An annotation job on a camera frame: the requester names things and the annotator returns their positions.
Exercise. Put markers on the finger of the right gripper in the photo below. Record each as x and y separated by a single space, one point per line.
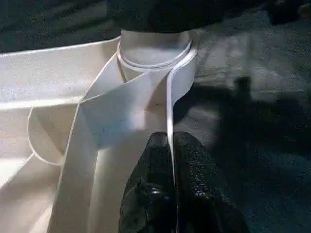
165 14

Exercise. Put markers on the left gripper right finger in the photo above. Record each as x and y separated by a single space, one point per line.
201 199

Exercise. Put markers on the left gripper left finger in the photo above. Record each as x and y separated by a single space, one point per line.
150 194

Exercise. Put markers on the white plastic table leg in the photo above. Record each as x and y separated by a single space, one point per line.
153 48

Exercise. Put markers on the white plastic table top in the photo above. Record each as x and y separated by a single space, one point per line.
48 80

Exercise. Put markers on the black work mat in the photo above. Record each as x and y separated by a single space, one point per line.
255 109

